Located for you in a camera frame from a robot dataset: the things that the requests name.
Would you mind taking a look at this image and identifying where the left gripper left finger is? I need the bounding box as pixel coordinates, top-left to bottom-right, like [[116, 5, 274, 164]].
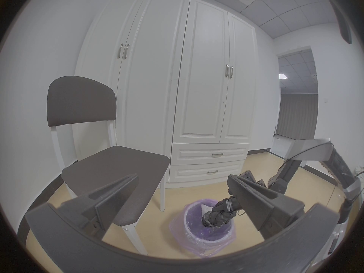
[[58, 174, 140, 239]]

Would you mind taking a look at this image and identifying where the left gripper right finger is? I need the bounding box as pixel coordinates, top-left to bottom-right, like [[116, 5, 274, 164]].
[[227, 175, 305, 236]]

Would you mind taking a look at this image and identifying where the black plastic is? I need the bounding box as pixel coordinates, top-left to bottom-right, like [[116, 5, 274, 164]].
[[201, 199, 237, 229]]

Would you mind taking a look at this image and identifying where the purple plastic bag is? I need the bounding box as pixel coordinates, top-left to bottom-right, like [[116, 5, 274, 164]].
[[169, 198, 237, 259]]

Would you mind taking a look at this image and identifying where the white trash bin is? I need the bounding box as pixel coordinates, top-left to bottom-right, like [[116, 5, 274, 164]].
[[183, 204, 235, 242]]

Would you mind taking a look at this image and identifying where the grey curtain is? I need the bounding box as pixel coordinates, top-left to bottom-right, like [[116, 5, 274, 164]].
[[277, 93, 318, 140]]

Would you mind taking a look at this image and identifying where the white chair dark grey seat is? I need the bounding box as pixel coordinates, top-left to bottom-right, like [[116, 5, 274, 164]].
[[46, 76, 171, 255]]

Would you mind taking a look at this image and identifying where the white wardrobe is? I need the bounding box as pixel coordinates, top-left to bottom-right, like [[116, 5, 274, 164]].
[[75, 0, 258, 188]]

